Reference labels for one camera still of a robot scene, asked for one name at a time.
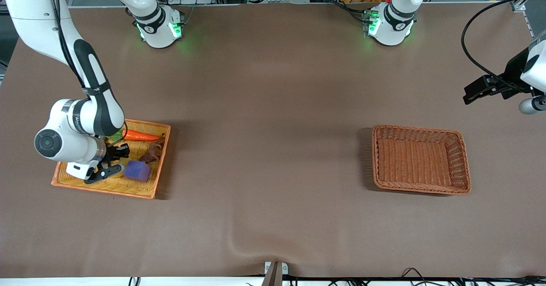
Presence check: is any brown toy lion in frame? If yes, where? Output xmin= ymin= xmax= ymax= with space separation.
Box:
xmin=140 ymin=138 xmax=165 ymax=164

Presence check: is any purple foam cube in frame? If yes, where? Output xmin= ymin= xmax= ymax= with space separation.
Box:
xmin=123 ymin=160 xmax=151 ymax=182

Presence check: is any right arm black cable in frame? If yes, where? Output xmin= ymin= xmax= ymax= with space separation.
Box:
xmin=48 ymin=0 xmax=112 ymax=92

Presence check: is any brown table cover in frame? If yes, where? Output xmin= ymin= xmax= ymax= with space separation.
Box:
xmin=0 ymin=3 xmax=546 ymax=278

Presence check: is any orange toy carrot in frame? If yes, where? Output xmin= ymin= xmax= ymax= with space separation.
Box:
xmin=107 ymin=128 xmax=160 ymax=142

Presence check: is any black floor cable bundle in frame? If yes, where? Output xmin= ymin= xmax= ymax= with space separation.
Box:
xmin=399 ymin=267 xmax=546 ymax=286

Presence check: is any brown wicker basket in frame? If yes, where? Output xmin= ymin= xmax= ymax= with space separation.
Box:
xmin=371 ymin=125 xmax=472 ymax=196

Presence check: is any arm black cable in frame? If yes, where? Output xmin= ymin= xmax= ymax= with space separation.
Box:
xmin=461 ymin=0 xmax=546 ymax=86
xmin=48 ymin=0 xmax=112 ymax=92

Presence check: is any grey metal bracket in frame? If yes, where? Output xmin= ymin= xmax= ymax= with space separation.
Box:
xmin=264 ymin=260 xmax=289 ymax=286

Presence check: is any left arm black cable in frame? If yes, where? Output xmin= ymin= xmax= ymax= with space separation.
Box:
xmin=461 ymin=0 xmax=546 ymax=86

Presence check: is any orange flat wicker tray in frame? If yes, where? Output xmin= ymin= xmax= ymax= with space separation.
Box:
xmin=51 ymin=119 xmax=171 ymax=199

